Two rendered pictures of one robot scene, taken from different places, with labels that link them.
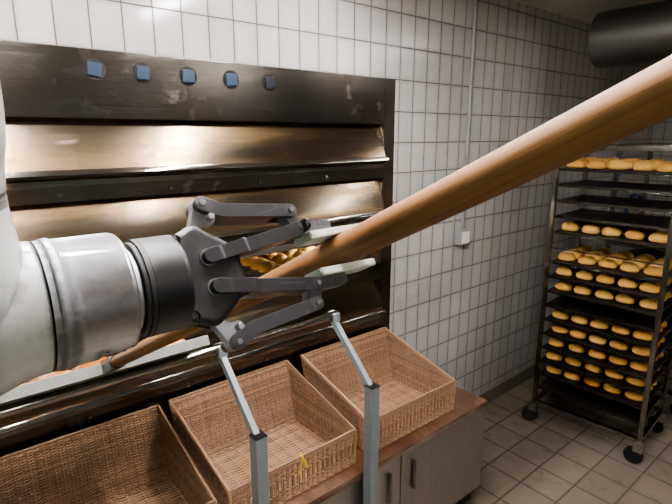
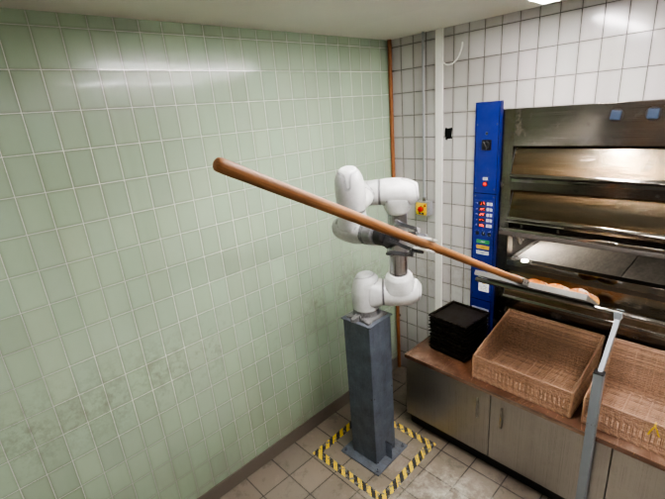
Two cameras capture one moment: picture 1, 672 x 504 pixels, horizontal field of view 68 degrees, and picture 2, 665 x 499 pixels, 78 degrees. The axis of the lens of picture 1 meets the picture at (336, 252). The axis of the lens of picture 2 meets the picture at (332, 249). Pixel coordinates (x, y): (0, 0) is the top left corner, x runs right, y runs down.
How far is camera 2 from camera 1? 1.32 m
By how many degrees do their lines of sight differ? 83
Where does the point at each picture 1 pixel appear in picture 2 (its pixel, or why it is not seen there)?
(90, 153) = (600, 167)
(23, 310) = (354, 231)
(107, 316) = (364, 237)
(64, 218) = (577, 203)
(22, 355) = (354, 238)
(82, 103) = (603, 137)
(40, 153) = (570, 165)
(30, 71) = (575, 120)
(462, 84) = not seen: outside the picture
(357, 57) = not seen: outside the picture
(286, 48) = not seen: outside the picture
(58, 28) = (598, 93)
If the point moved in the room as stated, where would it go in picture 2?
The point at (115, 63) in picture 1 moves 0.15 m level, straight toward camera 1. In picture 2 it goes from (632, 109) to (614, 111)
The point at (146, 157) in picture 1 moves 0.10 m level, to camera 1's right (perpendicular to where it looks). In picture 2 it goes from (639, 172) to (656, 175)
